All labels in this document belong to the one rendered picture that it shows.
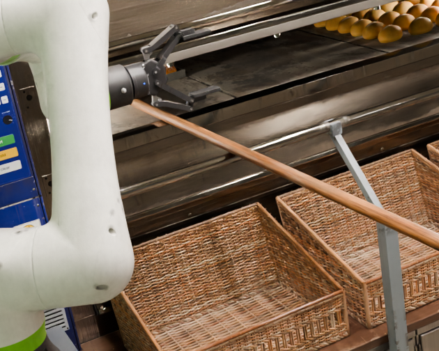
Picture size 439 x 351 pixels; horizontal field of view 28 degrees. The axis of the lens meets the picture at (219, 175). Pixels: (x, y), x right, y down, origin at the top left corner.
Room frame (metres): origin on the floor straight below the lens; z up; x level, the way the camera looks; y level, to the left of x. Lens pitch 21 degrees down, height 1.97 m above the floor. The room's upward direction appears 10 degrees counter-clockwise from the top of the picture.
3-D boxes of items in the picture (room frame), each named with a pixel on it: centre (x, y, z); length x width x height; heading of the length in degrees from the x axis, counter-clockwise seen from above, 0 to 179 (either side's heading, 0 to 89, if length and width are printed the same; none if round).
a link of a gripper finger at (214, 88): (1.95, 0.00, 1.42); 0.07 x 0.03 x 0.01; 113
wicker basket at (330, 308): (2.24, 0.05, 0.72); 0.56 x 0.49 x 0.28; 113
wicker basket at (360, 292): (2.47, -0.51, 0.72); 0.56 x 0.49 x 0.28; 113
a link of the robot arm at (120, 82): (1.88, 0.19, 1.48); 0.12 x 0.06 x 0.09; 23
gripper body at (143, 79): (1.90, 0.12, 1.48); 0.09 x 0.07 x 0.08; 113
